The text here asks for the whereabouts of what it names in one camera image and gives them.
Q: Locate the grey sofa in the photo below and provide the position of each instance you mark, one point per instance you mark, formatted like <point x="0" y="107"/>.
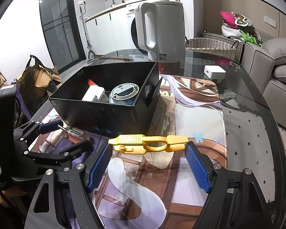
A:
<point x="269" y="78"/>

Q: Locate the floor mop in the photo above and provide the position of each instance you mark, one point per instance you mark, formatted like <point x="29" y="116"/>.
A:
<point x="91" y="53"/>

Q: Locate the pile of clothes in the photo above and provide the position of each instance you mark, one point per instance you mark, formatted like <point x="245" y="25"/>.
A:
<point x="238" y="27"/>

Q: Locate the yellow plastic clip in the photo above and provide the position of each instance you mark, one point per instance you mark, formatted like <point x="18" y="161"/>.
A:
<point x="139" y="144"/>

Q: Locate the black storage box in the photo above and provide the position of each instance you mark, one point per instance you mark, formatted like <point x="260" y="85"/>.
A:
<point x="104" y="118"/>

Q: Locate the anime print desk mat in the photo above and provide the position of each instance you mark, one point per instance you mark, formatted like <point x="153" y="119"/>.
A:
<point x="158" y="189"/>

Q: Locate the grey sofa cushion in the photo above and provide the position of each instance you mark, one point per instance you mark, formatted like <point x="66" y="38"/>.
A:
<point x="277" y="48"/>

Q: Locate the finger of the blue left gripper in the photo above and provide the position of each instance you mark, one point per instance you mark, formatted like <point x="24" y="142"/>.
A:
<point x="76" y="150"/>
<point x="49" y="127"/>

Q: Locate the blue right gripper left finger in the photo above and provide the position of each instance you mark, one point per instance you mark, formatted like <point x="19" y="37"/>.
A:
<point x="96" y="165"/>

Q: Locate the white washing machine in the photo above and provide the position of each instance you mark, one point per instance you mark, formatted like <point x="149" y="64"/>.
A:
<point x="134" y="38"/>

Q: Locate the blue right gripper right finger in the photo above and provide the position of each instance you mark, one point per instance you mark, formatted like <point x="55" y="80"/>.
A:
<point x="200" y="166"/>

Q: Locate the small white box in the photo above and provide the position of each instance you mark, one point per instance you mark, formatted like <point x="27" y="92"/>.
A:
<point x="214" y="72"/>

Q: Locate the white glue bottle red cap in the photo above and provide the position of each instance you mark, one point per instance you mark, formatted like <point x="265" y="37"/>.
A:
<point x="94" y="93"/>

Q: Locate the wicker basket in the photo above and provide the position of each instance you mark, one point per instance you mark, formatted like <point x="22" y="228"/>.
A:
<point x="212" y="46"/>

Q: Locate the white electric kettle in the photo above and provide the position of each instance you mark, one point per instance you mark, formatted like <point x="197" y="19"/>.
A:
<point x="161" y="30"/>

